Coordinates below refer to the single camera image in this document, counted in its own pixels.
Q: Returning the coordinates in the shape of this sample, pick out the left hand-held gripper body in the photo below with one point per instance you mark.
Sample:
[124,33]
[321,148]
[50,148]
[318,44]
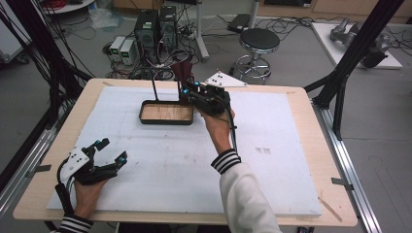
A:
[76,161]

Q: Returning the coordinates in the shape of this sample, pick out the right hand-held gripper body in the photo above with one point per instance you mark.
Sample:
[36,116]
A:
[210,102]

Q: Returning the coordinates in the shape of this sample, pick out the black rack with wooden tray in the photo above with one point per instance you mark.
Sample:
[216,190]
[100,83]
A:
[166,122]

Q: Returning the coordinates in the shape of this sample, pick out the person's right hand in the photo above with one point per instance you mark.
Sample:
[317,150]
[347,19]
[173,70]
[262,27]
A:
[220,129]

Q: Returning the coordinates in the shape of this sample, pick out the person's left hand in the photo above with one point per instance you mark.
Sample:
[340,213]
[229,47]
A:
[85,197]

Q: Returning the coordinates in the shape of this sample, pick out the white foam mat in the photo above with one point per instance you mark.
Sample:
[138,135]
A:
[155,161]

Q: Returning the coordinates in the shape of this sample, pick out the grey metal clamp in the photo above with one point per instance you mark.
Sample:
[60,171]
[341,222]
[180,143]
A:
[341,183]
[39,169]

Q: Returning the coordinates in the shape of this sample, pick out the grey desk leg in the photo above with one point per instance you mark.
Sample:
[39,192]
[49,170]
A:
[201,35]

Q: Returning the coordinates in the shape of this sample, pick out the small black computer tower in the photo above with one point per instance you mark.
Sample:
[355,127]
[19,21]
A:
[168,27]

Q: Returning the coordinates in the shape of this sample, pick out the large black computer tower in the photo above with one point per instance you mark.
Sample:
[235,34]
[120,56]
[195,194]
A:
[146,34]

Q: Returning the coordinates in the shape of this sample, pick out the grey power supply unit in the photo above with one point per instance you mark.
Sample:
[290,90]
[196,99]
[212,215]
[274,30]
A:
[116,47]
[127,51]

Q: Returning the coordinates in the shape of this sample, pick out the flat black box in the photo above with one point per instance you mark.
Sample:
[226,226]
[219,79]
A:
[239,22]

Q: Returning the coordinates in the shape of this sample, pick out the black round stool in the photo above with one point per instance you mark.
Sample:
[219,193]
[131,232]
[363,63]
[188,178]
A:
[259,40]

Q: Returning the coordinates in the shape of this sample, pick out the clear plastic bag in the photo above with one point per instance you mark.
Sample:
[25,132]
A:
[105,17]

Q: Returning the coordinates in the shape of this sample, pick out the white floor board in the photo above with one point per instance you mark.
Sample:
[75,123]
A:
[327,42]

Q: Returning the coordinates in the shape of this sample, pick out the round white table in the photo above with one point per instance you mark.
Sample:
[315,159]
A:
[69,6]

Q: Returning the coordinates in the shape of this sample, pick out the aluminium rail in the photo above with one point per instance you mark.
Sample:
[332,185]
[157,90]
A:
[350,161]
[29,155]

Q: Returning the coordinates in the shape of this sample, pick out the black metal frame strut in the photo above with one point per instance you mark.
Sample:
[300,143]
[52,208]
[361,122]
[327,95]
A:
[35,42]
[356,48]

